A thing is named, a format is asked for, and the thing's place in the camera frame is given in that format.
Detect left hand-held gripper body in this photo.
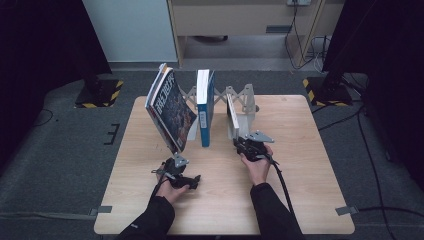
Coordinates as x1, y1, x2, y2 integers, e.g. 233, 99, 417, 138
152, 152, 190, 188

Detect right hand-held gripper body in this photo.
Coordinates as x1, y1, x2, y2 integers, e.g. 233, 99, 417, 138
237, 130, 275, 163

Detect thin white picture book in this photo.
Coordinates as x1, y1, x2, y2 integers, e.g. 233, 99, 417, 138
225, 93, 241, 139

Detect expandable grey metal book rack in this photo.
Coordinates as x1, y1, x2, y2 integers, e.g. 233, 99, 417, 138
181, 83, 259, 141

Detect thick blue book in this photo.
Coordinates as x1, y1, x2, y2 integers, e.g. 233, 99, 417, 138
195, 69, 216, 148

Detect dark cover magazine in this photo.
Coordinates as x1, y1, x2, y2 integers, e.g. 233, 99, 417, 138
146, 67, 198, 154

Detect portrait cover magazine red label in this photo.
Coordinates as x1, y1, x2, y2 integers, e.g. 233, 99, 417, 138
144, 63, 169, 108

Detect person's left hand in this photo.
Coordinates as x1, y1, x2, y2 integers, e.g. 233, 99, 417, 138
155, 179, 189, 204

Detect person's right hand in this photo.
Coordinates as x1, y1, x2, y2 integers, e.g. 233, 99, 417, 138
240, 146, 274, 187

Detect black floor tape mark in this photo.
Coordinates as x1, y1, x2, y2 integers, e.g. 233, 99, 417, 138
103, 123, 120, 146

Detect grey tape piece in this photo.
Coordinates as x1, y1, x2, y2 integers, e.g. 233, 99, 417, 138
334, 205, 360, 217
89, 205, 114, 217

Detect stand with hazard striped base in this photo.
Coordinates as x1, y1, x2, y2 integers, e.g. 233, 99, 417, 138
74, 59, 124, 109
302, 59, 354, 108

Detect light wooden desk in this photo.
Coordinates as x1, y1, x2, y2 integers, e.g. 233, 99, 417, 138
166, 0, 346, 69

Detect white panel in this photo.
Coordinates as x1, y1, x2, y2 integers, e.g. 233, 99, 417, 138
81, 0, 178, 64

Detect dark curtain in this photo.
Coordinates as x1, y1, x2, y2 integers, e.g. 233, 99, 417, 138
322, 0, 424, 183

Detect left hand-held gripper cable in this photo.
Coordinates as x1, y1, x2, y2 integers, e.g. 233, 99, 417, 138
149, 169, 168, 202

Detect hand-held gripper cable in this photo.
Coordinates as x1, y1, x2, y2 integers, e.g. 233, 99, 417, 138
266, 154, 296, 216
149, 169, 168, 202

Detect right hand-held gripper cable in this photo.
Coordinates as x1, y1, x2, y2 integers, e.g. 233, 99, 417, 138
266, 154, 296, 216

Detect short black floor cable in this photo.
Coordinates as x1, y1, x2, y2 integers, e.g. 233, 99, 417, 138
318, 111, 361, 132

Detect white cables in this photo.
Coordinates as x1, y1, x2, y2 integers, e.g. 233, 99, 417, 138
311, 34, 332, 74

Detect long black floor cable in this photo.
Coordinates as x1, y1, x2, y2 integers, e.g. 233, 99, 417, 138
356, 109, 391, 240

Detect black power cable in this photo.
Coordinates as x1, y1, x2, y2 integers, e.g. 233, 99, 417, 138
284, 3, 323, 71

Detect black looped floor cable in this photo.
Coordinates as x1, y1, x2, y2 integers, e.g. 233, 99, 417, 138
28, 108, 54, 129

